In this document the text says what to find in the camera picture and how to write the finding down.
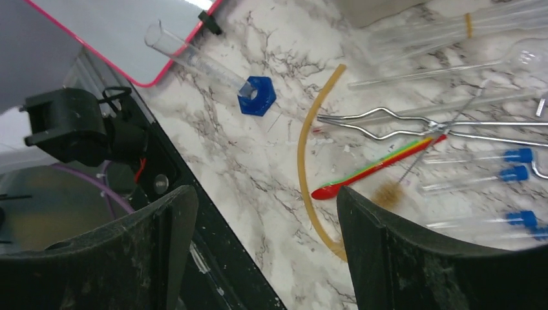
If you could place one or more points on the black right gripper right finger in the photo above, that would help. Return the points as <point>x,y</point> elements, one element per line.
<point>397,264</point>

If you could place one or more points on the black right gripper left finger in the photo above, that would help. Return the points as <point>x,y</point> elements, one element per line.
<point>106,268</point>

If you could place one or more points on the brown test tube brush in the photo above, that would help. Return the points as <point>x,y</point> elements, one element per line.
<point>390,193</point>

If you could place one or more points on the metal crucible tongs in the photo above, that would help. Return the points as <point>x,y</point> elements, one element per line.
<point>429,126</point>

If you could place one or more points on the glass rods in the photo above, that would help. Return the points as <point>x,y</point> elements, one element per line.
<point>401,42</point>

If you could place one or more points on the red rainbow measuring spoon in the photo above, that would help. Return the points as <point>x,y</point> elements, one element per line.
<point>330,190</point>

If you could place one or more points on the blue-capped test tube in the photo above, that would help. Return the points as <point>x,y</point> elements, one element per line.
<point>536,233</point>
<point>511,174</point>
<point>516,218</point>
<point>519,155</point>

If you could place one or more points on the pink-framed whiteboard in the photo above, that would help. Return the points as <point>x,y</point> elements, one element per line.
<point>114,30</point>

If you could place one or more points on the glass flask with neck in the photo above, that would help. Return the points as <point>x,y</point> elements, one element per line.
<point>526,55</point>

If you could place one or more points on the black table edge rail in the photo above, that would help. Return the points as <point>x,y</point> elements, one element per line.
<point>202,264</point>

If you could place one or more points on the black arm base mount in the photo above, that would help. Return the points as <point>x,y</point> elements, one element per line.
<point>72,124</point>

